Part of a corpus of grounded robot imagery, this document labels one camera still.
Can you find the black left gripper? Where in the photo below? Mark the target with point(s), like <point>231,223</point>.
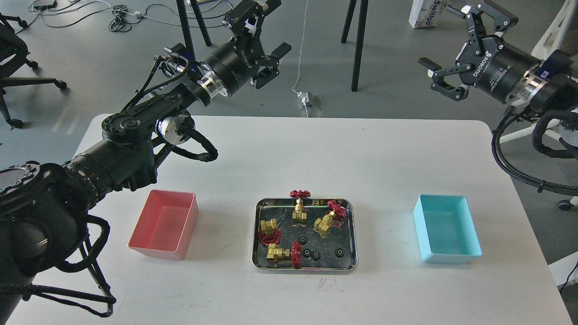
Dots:
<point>242,59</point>

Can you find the brass valve top red handle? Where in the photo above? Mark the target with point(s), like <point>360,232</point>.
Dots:
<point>299,214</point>

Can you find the white power adapter on floor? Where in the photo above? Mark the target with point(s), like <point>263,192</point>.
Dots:
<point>308,100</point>

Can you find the light blue plastic box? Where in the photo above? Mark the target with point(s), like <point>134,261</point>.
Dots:
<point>445,229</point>

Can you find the brass valve red handle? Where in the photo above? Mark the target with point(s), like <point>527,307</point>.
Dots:
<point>275,253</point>
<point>334,217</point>
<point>299,214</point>
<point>269,232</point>

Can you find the black stand leg right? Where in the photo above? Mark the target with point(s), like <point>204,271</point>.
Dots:
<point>359,43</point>

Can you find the white cardboard box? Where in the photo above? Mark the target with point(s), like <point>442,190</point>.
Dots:
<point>426,13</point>

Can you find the black office chair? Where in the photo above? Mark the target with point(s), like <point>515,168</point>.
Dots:
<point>14,52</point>

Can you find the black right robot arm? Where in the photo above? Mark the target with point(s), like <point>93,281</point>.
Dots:
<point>546,90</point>

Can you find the pink plastic box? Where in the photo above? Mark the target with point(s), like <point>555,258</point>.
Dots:
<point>165,225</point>

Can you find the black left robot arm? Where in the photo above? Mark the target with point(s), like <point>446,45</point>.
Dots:
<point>49,241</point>

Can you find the white office chair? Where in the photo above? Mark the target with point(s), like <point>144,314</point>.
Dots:
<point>551,135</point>

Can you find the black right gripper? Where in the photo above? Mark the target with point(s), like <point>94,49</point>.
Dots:
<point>496,67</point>

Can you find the brass valve bottom red handle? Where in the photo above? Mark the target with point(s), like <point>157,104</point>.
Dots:
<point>275,253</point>

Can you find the shiny metal tray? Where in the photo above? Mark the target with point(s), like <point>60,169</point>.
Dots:
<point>343,237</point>

